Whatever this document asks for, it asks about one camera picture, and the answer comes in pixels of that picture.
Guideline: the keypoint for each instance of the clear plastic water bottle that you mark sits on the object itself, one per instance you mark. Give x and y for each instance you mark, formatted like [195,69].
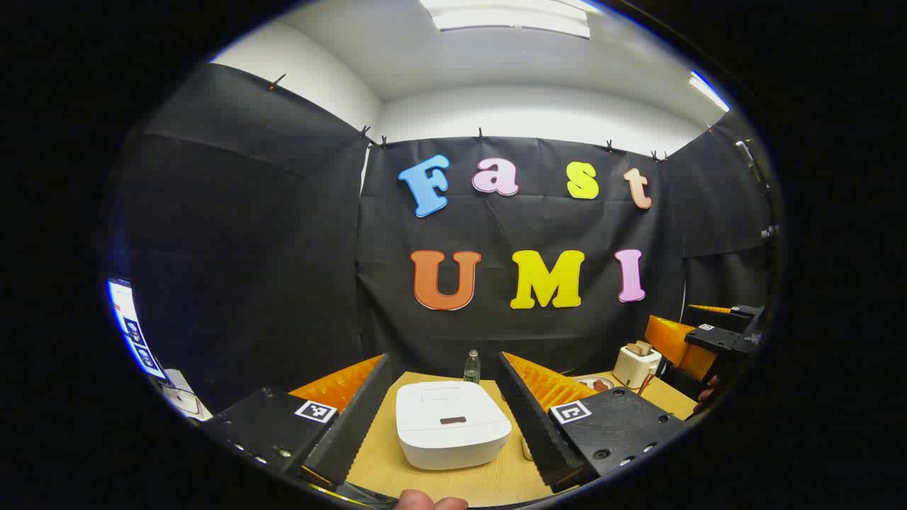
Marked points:
[472,368]

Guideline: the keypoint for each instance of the white rice cooker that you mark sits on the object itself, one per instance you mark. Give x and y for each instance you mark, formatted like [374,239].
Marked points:
[453,432]

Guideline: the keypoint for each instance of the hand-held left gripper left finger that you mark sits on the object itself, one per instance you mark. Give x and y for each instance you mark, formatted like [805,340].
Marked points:
[354,418]

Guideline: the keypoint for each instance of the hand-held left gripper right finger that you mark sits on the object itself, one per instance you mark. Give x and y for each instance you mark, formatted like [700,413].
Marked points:
[531,418]

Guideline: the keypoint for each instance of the white round plate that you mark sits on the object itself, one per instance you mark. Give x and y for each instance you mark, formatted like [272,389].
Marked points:
[588,383]

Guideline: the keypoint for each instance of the computer monitor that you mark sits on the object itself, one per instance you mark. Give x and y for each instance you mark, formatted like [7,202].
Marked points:
[131,326]

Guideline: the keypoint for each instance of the small ceiling light panel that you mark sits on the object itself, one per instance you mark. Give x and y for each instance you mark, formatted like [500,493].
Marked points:
[710,92]

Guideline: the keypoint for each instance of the long ceiling light panel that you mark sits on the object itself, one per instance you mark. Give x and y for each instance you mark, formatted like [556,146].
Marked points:
[506,18]

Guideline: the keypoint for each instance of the brown wooden spoon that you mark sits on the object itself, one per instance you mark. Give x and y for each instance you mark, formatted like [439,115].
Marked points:
[644,386]

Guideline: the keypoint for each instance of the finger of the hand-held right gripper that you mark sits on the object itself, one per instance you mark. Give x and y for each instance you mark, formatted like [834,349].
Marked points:
[677,343]
[744,312]

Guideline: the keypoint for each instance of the white desk device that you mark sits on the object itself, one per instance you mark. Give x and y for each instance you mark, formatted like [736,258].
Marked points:
[188,400]

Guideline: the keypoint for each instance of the black backdrop cloth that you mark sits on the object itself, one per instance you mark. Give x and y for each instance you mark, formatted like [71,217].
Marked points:
[248,248]

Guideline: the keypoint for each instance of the toasted bread slice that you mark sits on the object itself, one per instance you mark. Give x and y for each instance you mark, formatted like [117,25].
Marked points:
[633,348]
[645,346]

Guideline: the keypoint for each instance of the grey metal pole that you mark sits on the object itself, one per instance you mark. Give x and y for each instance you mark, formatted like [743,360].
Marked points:
[747,154]

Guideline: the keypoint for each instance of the white toaster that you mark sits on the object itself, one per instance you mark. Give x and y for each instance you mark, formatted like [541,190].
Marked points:
[634,368]

